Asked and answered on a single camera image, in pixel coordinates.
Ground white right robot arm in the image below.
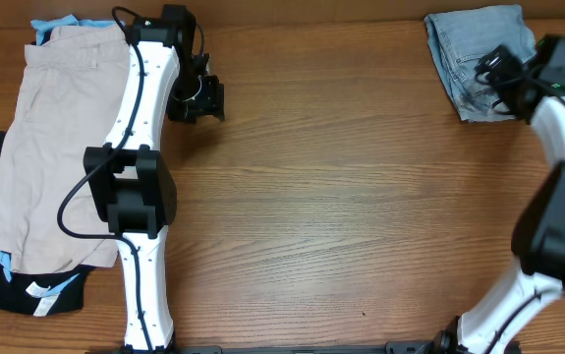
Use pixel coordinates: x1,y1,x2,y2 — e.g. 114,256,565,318
426,34,565,354

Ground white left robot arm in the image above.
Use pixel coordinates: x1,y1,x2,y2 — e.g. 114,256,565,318
84,4,225,353

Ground beige shorts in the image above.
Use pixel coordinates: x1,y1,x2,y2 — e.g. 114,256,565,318
0,24,134,275

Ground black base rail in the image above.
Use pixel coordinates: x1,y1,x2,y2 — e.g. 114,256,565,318
85,338,522,354

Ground black garment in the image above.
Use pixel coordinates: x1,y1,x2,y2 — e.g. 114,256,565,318
0,131,94,317

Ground light blue denim shorts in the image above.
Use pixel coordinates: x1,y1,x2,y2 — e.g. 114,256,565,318
424,4,536,123

